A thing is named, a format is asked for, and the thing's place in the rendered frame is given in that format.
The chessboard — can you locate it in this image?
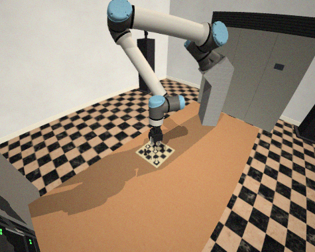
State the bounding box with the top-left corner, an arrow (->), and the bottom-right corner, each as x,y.
135,141 -> 175,168

